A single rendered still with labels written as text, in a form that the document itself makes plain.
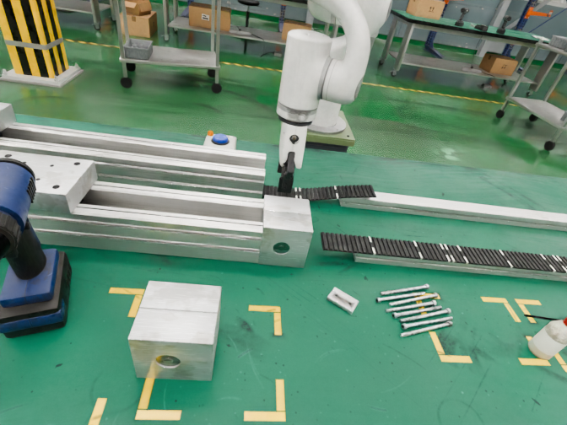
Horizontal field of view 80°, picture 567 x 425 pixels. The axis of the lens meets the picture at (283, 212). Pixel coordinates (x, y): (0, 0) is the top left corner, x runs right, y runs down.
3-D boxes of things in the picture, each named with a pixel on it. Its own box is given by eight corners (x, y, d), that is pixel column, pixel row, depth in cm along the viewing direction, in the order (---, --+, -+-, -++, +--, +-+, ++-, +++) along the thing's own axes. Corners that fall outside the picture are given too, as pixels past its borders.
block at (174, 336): (221, 311, 56) (223, 272, 50) (211, 381, 47) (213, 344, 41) (159, 307, 55) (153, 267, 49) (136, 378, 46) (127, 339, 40)
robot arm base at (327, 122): (292, 107, 125) (302, 54, 114) (342, 115, 126) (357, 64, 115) (290, 129, 111) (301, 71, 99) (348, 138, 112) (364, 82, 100)
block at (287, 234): (299, 227, 76) (308, 192, 70) (303, 268, 66) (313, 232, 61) (260, 223, 75) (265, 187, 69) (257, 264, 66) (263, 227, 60)
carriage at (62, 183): (100, 190, 67) (94, 160, 63) (74, 226, 58) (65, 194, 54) (13, 180, 65) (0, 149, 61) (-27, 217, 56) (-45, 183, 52)
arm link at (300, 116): (320, 114, 67) (316, 128, 69) (315, 99, 74) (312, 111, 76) (278, 108, 66) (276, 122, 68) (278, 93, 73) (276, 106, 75)
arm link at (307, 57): (326, 103, 73) (285, 92, 74) (342, 35, 65) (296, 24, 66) (315, 115, 66) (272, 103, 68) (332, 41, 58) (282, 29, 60)
